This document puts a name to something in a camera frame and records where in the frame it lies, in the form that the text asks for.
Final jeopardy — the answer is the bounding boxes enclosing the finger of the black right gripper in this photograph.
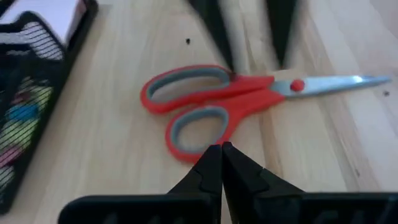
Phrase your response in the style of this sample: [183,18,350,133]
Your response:
[186,0,236,73]
[266,0,300,68]

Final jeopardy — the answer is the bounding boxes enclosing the black mesh desk organizer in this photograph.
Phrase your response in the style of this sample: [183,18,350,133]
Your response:
[0,0,100,215]

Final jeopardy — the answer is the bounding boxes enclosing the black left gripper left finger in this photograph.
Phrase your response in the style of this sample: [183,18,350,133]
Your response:
[58,144,223,224]

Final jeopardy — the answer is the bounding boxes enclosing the red handled scissors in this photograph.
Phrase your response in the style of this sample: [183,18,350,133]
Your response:
[139,64,392,165]

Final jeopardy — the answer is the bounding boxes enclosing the pink sticky note pad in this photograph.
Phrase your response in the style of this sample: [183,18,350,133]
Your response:
[0,0,88,45]

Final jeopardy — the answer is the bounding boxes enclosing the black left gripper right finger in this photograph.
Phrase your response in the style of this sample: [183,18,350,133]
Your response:
[222,142,398,224]

